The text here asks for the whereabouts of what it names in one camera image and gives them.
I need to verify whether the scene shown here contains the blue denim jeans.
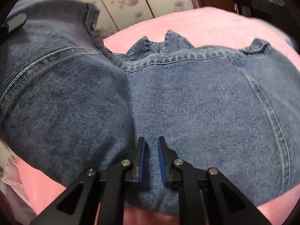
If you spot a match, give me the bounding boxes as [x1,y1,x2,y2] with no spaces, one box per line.
[1,0,299,215]

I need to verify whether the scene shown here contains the pink bed blanket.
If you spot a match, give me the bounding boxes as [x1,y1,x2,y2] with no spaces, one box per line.
[17,7,299,214]

